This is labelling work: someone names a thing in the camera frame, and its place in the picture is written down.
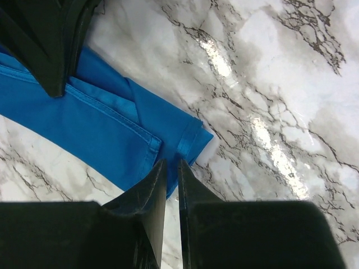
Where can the blue satin napkin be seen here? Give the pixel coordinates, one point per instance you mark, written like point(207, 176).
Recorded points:
point(105, 119)

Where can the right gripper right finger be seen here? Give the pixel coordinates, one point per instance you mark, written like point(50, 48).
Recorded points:
point(252, 234)

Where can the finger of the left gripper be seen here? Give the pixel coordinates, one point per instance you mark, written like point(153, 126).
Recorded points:
point(46, 37)

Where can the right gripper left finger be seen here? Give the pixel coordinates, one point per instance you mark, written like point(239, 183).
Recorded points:
point(126, 232)

